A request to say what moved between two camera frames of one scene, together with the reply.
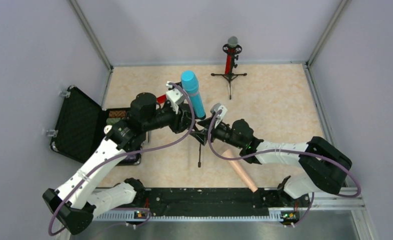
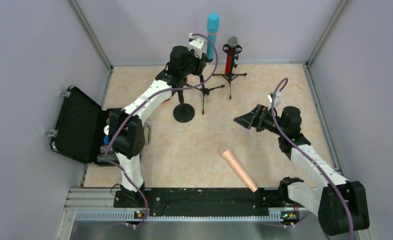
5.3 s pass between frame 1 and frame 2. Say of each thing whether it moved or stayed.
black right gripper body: moved
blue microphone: moved
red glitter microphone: stayed
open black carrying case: stayed
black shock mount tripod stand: stayed
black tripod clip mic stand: moved
